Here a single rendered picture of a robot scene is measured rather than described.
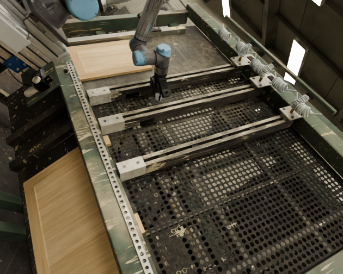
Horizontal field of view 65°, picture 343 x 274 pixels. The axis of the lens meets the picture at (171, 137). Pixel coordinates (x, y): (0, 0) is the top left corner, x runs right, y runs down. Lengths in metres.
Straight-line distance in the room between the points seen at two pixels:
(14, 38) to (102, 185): 0.67
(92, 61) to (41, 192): 0.88
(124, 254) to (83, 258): 0.42
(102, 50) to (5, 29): 0.94
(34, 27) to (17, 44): 0.15
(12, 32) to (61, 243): 1.01
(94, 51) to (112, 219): 1.25
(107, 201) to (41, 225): 0.60
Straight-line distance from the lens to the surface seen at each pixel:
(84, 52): 2.02
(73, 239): 1.54
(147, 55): 1.39
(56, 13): 1.35
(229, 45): 2.15
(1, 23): 1.19
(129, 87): 1.62
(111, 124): 1.41
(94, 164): 1.28
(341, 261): 1.38
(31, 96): 1.81
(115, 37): 2.15
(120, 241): 1.12
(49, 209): 1.69
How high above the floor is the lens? 1.28
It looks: 4 degrees down
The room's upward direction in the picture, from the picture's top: 57 degrees clockwise
